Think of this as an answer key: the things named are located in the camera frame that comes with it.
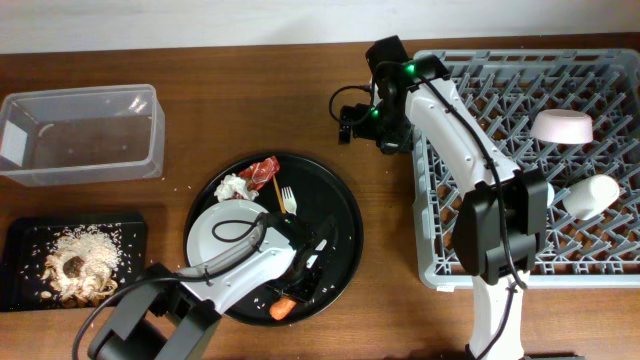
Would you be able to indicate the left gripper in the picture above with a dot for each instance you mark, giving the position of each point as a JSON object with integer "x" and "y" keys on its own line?
{"x": 308, "y": 293}

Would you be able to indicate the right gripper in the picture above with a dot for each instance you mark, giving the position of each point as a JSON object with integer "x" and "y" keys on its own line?
{"x": 401, "y": 140}

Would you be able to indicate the orange carrot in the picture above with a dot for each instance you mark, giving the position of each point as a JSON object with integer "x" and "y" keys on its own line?
{"x": 281, "y": 308}

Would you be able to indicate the white round plate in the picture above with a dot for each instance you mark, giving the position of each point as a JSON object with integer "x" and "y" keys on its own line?
{"x": 218, "y": 228}

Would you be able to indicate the white tissue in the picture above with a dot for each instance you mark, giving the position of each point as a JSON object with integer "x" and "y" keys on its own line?
{"x": 234, "y": 187}

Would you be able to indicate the pink bowl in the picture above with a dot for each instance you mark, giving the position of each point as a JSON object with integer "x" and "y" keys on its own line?
{"x": 563, "y": 127}

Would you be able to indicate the rice and food scraps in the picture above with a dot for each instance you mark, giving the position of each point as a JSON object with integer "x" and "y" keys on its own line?
{"x": 95, "y": 283}

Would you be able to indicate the brown food lump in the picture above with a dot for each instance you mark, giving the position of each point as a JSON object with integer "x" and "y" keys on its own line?
{"x": 72, "y": 267}

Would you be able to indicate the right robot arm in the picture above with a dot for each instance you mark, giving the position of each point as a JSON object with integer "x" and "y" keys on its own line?
{"x": 501, "y": 222}

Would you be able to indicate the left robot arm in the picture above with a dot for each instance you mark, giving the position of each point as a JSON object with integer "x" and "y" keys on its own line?
{"x": 174, "y": 315}

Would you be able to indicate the grey dishwasher rack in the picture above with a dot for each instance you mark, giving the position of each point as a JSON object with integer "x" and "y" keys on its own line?
{"x": 504, "y": 90}

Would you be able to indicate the round black serving tray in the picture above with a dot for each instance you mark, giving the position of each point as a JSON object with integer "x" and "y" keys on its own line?
{"x": 320, "y": 195}

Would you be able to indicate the white plastic fork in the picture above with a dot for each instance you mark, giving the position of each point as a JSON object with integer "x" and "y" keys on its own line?
{"x": 290, "y": 205}

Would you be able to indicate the wooden chopstick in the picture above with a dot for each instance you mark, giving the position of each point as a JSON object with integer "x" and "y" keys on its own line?
{"x": 279, "y": 195}

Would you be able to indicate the red crumpled wrapper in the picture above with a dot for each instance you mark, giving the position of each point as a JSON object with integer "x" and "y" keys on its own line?
{"x": 260, "y": 173}

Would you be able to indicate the light blue cup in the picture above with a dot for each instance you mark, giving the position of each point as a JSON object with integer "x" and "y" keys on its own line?
{"x": 550, "y": 194}

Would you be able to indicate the clear plastic bin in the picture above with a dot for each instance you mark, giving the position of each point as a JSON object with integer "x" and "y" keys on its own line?
{"x": 82, "y": 135}

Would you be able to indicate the white cup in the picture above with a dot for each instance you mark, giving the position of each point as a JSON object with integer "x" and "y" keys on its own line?
{"x": 591, "y": 196}

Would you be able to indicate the black rectangular tray bin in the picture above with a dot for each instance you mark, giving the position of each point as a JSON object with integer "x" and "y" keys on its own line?
{"x": 30, "y": 240}

